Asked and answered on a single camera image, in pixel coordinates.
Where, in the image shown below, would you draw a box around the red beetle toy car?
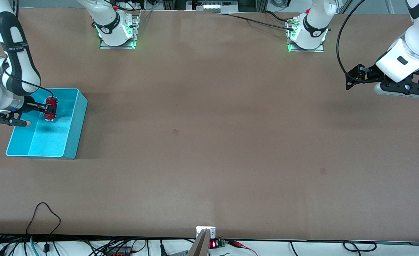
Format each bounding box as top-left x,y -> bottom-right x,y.
43,97 -> 59,122

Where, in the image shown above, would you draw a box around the blue plastic box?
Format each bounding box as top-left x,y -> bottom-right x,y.
6,88 -> 88,160

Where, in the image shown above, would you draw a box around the lit equipment rack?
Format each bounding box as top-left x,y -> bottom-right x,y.
185,0 -> 239,13

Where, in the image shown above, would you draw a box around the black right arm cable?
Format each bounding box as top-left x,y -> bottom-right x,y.
3,69 -> 55,100

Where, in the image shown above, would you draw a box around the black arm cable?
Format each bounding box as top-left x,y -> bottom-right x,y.
336,0 -> 368,84
3,69 -> 55,100

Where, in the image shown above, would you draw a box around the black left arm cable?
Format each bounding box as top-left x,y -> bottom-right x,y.
336,0 -> 368,84

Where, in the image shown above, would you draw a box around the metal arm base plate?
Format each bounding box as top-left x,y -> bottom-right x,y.
99,11 -> 140,49
286,14 -> 325,53

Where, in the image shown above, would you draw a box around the black looped cable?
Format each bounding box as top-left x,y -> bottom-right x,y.
26,202 -> 62,254

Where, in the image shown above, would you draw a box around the black cable across table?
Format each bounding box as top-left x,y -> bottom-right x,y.
215,11 -> 296,31

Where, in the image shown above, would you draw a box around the black coiled cable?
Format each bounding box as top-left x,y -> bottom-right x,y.
342,240 -> 378,252

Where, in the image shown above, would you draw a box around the red clip wire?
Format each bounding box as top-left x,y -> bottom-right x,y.
227,240 -> 259,256

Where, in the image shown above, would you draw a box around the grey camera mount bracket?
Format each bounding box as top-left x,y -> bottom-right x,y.
187,226 -> 216,256

